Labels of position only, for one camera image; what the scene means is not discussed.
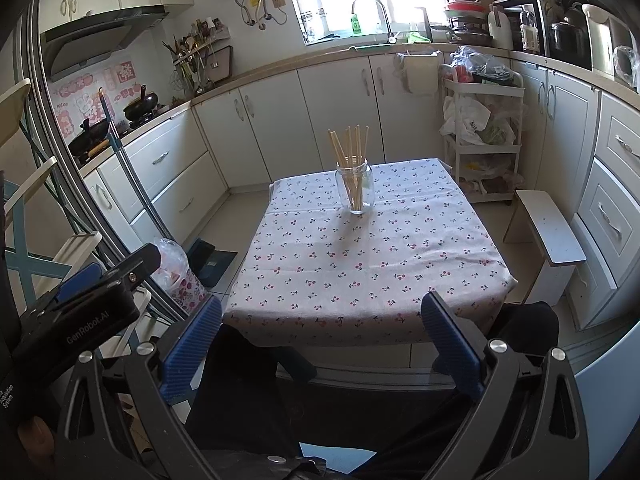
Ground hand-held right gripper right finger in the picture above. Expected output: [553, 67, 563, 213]
[421, 290, 591, 480]

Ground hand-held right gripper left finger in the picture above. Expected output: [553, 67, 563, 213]
[55, 295, 224, 480]

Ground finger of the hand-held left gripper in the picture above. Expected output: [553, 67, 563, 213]
[53, 260, 107, 304]
[96, 243, 163, 292]

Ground clear glass jar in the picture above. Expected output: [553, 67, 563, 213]
[335, 157, 376, 216]

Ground bundle of wooden chopsticks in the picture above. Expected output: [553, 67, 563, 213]
[327, 124, 372, 212]

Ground person's left hand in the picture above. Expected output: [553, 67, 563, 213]
[17, 412, 55, 466]

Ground floral plastic bag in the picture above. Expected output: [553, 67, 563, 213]
[149, 237, 209, 307]

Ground black floor scale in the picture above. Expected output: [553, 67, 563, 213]
[187, 238, 239, 289]

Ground white drawer cabinet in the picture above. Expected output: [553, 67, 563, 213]
[81, 105, 232, 257]

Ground cherry print tablecloth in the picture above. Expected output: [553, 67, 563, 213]
[221, 158, 518, 348]

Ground black wok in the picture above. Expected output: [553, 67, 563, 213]
[67, 118, 111, 157]
[122, 85, 161, 122]

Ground gas stove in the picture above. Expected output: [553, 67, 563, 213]
[74, 105, 169, 162]

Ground white stool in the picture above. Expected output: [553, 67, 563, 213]
[503, 189, 588, 307]

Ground folding chair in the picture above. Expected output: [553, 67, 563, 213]
[0, 77, 104, 307]

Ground utensil rack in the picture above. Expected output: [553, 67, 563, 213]
[162, 17, 234, 99]

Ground hanging cutting board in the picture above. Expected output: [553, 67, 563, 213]
[207, 44, 235, 84]

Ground grey range hood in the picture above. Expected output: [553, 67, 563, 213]
[40, 5, 171, 84]

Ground white plastic bag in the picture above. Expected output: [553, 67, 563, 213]
[439, 95, 494, 147]

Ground white base cabinet with drawers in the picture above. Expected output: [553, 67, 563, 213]
[509, 52, 640, 332]

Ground white rolling cart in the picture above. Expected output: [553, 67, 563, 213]
[439, 67, 527, 207]

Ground white hanging trash bin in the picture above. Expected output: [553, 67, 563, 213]
[394, 49, 444, 97]

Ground white jug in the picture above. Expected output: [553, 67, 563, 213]
[487, 7, 514, 51]

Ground stack of pans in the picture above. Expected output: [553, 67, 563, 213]
[429, 0, 494, 47]

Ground black pot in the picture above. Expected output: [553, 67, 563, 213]
[547, 4, 594, 69]

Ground chrome faucet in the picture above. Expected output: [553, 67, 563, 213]
[351, 0, 399, 45]

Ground white electric kettle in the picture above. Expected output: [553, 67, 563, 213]
[582, 3, 636, 79]

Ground metal door frame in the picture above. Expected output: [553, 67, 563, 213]
[22, 0, 191, 326]

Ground pink wall stickers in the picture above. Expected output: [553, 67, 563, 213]
[49, 57, 134, 144]

